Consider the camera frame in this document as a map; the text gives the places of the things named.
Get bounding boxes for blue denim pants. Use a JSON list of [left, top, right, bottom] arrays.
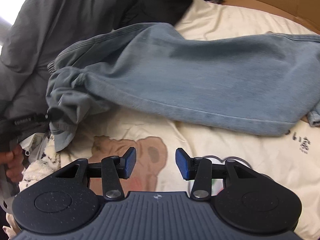
[[46, 23, 319, 151]]

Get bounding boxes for cream bear print bedsheet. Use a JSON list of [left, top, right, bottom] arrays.
[[4, 0, 320, 240]]

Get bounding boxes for black garment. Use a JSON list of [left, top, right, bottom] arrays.
[[113, 0, 223, 29]]

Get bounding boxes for white black fluffy blanket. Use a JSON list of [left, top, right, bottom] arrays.
[[19, 132, 61, 191]]

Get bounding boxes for dark grey pillow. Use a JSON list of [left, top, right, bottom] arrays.
[[1, 0, 123, 119]]

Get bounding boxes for person's left hand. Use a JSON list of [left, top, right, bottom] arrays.
[[0, 144, 24, 183]]

